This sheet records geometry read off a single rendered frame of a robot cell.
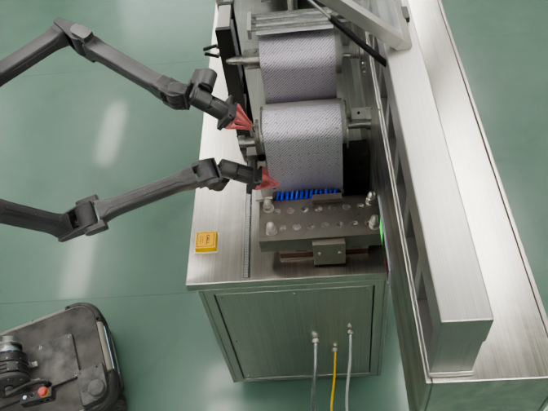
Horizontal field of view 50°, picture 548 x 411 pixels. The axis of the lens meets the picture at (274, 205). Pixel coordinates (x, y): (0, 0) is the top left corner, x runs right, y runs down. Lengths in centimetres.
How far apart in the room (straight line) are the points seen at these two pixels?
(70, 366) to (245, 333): 83
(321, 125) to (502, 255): 70
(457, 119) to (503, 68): 257
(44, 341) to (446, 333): 212
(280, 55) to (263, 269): 68
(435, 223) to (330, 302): 101
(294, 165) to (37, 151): 246
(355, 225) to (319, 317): 43
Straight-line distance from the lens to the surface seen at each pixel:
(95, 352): 270
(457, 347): 105
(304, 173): 187
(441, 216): 107
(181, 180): 180
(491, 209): 138
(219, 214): 207
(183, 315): 294
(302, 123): 175
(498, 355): 119
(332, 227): 183
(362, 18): 135
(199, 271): 195
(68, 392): 267
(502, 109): 382
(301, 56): 188
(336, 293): 198
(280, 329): 219
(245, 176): 185
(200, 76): 179
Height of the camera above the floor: 249
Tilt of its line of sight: 50 degrees down
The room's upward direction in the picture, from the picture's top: 9 degrees counter-clockwise
